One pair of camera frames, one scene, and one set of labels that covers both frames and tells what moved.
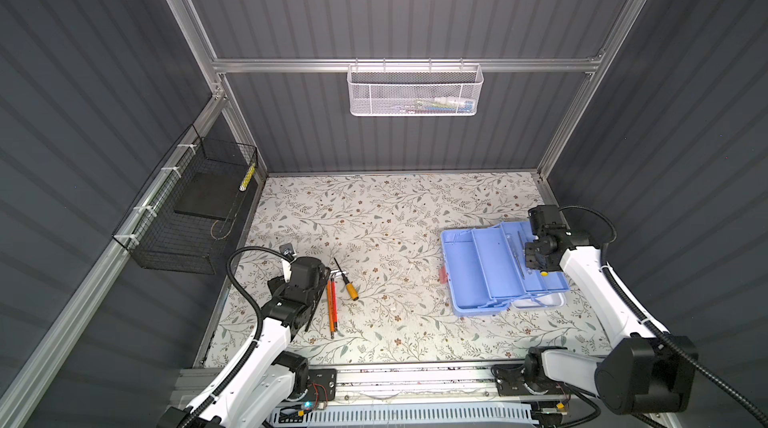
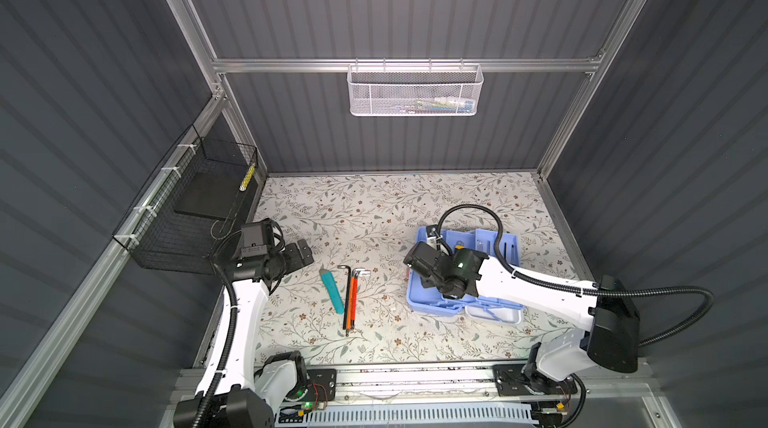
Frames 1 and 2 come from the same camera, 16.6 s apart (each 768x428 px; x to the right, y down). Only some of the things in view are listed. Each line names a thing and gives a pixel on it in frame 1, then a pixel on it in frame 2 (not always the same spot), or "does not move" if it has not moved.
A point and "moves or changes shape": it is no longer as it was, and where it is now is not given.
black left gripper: x=276 y=288 -> x=293 y=261
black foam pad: x=211 y=195 does not move
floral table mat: x=379 y=236 does not move
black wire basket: x=180 y=217 does not move
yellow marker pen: x=247 y=177 does not move
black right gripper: x=530 y=261 -> x=425 y=282
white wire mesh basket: x=414 y=90 does not move
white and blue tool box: x=487 y=272 moves or changes shape
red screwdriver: x=331 y=294 -> x=356 y=272
